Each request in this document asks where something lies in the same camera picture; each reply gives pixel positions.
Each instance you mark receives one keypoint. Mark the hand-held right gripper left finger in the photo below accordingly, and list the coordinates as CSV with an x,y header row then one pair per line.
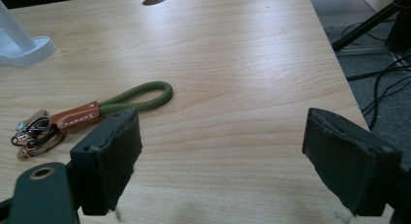
x,y
103,162

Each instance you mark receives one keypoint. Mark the white key stand with bowl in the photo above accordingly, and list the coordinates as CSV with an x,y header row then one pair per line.
x,y
22,52

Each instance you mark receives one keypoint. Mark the metal floor rail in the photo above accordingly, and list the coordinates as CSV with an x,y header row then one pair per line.
x,y
365,50

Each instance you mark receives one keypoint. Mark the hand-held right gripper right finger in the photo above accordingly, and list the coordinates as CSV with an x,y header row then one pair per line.
x,y
349,166

